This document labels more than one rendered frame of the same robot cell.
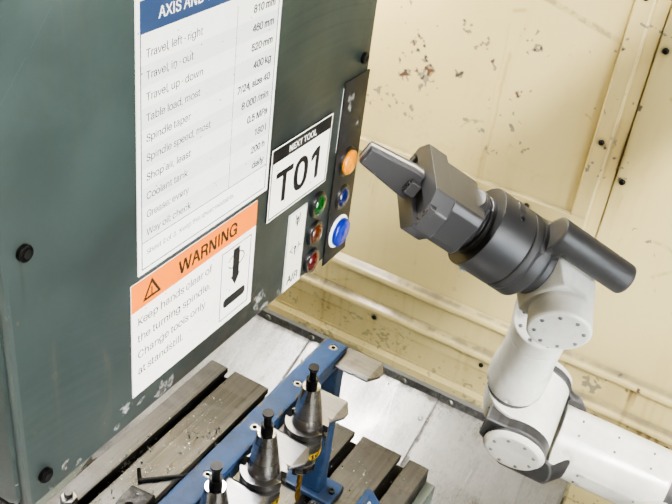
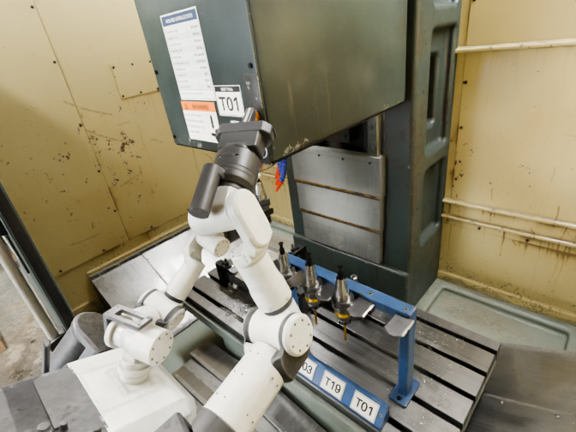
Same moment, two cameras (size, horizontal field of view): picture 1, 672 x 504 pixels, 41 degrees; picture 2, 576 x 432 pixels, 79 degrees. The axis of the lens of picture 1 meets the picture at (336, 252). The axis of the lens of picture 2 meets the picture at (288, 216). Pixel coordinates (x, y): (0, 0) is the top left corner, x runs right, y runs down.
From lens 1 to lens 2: 133 cm
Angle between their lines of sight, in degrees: 90
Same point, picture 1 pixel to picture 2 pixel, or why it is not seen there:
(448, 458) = not seen: outside the picture
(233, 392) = (473, 353)
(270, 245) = not seen: hidden behind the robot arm
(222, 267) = (207, 118)
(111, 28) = (158, 23)
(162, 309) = (190, 116)
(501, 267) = not seen: hidden behind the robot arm
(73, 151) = (159, 52)
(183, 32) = (172, 29)
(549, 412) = (260, 325)
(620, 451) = (234, 375)
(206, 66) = (182, 42)
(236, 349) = (550, 376)
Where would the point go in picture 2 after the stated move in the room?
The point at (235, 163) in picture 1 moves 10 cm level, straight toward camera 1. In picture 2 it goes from (201, 81) to (164, 86)
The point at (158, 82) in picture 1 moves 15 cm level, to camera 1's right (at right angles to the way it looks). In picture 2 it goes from (171, 42) to (131, 46)
